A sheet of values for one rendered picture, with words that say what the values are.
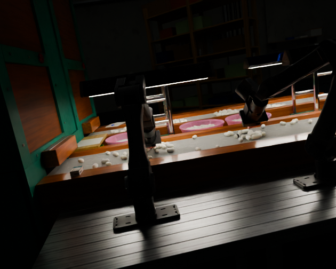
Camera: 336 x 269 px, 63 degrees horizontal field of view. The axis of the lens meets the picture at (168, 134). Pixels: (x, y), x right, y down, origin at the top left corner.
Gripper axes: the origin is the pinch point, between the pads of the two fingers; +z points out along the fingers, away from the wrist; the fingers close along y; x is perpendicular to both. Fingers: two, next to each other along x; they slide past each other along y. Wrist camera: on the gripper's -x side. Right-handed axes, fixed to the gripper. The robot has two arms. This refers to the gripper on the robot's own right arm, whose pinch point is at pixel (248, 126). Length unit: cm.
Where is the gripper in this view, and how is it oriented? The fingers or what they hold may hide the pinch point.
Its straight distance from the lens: 122.3
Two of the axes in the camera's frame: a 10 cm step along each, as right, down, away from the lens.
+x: 1.6, 8.7, -4.7
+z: 0.4, 4.7, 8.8
